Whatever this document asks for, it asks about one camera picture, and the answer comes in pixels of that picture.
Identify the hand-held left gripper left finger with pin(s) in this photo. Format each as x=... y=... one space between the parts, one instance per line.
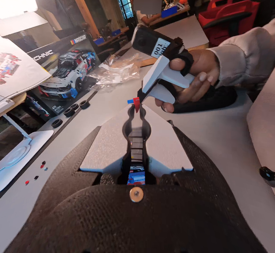
x=105 y=147

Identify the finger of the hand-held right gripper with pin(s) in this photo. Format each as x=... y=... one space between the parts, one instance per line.
x=155 y=72
x=164 y=95

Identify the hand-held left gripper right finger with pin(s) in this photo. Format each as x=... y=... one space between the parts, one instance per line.
x=169 y=147

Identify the red pointed lego piece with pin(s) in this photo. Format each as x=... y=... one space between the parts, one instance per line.
x=136 y=104

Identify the lego race car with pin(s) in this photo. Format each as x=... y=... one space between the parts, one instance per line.
x=136 y=150

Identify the small blue lego pin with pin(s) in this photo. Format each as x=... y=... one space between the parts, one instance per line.
x=130 y=101

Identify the person's right forearm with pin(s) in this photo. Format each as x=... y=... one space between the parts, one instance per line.
x=245 y=53

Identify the black lego tire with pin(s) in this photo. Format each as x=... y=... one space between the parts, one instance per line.
x=74 y=106
x=57 y=123
x=69 y=112
x=84 y=104

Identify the lego set box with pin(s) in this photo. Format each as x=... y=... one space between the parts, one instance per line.
x=70 y=68

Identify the small blue bin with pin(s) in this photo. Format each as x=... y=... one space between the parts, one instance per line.
x=99 y=41
x=116 y=32
x=169 y=12

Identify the crumpled clear plastic bags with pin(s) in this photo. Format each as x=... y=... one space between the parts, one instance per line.
x=116 y=72

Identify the paned window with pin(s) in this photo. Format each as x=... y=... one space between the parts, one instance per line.
x=126 y=4

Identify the white booklet stand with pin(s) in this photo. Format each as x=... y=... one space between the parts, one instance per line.
x=19 y=156

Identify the white instruction booklet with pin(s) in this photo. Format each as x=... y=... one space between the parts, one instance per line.
x=21 y=75

